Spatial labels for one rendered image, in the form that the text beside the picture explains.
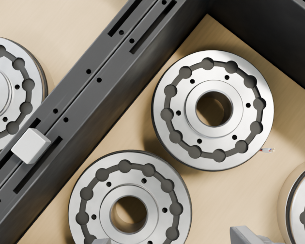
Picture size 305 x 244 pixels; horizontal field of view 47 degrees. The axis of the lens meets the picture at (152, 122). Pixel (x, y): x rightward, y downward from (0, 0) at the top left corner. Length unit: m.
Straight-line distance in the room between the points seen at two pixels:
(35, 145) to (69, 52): 0.14
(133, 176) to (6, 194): 0.10
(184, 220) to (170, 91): 0.11
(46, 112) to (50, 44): 0.13
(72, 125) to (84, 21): 0.15
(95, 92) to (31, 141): 0.05
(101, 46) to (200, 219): 0.18
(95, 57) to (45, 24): 0.13
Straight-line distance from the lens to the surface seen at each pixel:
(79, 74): 0.23
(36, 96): 0.31
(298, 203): 0.31
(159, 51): 0.27
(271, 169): 0.34
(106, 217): 0.29
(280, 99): 0.34
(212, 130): 0.29
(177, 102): 0.29
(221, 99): 0.31
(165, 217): 0.29
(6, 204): 0.24
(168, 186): 0.29
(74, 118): 0.23
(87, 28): 0.35
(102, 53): 0.23
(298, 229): 0.32
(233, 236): 0.16
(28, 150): 0.22
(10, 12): 0.37
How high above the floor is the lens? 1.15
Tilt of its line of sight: 86 degrees down
